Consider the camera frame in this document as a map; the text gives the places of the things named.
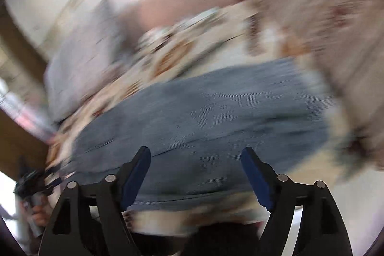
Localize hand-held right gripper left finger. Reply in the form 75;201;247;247
39;146;151;256

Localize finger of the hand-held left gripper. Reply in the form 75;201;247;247
44;169;75;189

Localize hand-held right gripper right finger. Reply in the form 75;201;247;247
241;146;353;256

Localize blue denim pants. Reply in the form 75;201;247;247
70;57;333;211

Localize person's left hand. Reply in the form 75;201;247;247
30;204;49;228

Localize brown wooden furniture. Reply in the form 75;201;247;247
0;1;53;180

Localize grey blue pillow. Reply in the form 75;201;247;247
44;0;128;125

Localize printed blanket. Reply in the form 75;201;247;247
45;1;384;237

